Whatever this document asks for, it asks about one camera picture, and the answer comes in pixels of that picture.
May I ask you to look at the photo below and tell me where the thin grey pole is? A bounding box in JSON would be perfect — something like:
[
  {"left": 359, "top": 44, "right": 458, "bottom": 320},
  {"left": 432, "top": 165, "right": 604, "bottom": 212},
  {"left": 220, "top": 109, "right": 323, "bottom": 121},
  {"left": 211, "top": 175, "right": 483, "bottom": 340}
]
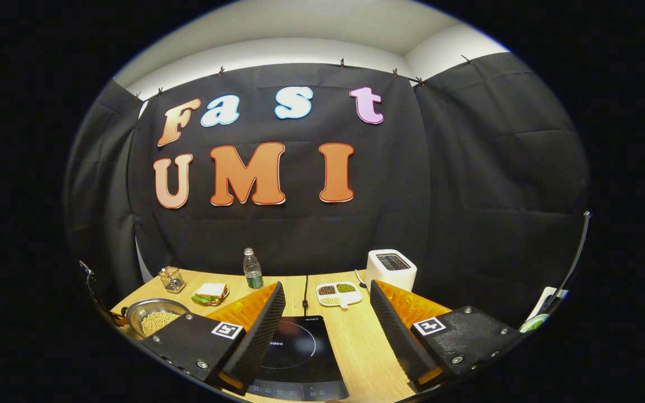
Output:
[{"left": 545, "top": 211, "right": 591, "bottom": 314}]

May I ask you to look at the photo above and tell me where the green round object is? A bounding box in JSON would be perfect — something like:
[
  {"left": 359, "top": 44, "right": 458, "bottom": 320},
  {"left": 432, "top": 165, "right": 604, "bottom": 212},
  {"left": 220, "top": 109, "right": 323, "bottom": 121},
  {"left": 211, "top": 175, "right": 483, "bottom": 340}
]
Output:
[{"left": 520, "top": 313, "right": 550, "bottom": 334}]

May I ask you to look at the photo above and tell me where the white divided bean dish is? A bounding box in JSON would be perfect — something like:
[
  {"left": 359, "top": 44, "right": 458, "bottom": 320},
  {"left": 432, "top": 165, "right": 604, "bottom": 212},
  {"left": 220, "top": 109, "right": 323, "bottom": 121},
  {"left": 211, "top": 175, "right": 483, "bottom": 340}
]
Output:
[{"left": 316, "top": 282, "right": 363, "bottom": 310}]

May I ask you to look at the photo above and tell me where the sandwich on plate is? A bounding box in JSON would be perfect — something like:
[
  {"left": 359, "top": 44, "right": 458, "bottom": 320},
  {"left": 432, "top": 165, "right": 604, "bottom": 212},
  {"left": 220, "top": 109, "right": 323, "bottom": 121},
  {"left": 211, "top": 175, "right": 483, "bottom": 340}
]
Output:
[{"left": 191, "top": 283, "right": 230, "bottom": 306}]

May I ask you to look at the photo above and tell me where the plastic water bottle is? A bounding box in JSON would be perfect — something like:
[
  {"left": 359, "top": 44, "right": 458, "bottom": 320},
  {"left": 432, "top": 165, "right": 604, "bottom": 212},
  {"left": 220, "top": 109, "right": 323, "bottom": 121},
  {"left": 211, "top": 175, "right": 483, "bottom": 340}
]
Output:
[{"left": 243, "top": 248, "right": 264, "bottom": 289}]

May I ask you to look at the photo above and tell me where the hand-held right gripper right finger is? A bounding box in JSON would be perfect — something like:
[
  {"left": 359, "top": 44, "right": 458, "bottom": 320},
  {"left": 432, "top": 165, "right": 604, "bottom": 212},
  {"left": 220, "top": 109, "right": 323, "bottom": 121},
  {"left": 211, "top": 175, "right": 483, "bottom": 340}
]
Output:
[{"left": 370, "top": 279, "right": 525, "bottom": 392}]

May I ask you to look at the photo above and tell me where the white toaster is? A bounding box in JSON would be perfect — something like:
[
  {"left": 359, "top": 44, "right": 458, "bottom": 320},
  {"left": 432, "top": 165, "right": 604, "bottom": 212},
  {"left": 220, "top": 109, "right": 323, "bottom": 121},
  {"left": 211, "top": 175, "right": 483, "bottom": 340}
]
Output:
[{"left": 365, "top": 249, "right": 417, "bottom": 293}]

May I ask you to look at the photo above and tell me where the metal mesh utensil holder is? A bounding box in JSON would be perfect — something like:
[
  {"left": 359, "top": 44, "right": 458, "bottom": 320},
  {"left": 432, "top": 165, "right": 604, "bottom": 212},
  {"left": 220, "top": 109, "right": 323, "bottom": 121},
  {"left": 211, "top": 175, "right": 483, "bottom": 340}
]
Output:
[{"left": 158, "top": 266, "right": 186, "bottom": 294}]

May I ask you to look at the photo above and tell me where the black backdrop cloth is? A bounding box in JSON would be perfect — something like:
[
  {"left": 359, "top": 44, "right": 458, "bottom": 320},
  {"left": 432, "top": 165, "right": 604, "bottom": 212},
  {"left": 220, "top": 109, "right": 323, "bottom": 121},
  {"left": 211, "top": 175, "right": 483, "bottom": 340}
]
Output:
[{"left": 64, "top": 52, "right": 590, "bottom": 331}]

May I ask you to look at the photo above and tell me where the steel pot with soybeans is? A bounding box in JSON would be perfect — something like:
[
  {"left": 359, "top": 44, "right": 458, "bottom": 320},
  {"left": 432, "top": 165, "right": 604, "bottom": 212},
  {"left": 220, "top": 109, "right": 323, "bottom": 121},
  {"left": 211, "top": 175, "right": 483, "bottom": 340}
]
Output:
[{"left": 111, "top": 298, "right": 191, "bottom": 340}]

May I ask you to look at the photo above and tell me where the black induction cooktop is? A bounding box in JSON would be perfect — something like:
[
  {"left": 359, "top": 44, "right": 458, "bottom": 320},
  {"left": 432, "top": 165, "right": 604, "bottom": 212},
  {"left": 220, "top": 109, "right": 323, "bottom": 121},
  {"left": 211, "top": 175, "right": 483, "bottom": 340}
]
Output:
[{"left": 247, "top": 315, "right": 350, "bottom": 401}]

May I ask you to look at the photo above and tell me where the row of black cloth clips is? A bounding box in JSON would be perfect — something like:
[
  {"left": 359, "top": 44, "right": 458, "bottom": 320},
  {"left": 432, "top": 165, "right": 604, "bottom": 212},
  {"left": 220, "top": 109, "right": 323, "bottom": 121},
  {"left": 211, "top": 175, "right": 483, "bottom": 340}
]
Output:
[{"left": 134, "top": 54, "right": 473, "bottom": 101}]

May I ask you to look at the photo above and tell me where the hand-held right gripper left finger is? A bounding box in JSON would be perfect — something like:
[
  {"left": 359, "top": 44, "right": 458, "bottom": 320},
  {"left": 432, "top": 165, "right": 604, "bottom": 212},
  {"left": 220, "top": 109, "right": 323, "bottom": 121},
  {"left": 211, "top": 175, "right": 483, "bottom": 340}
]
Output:
[{"left": 138, "top": 281, "right": 287, "bottom": 395}]

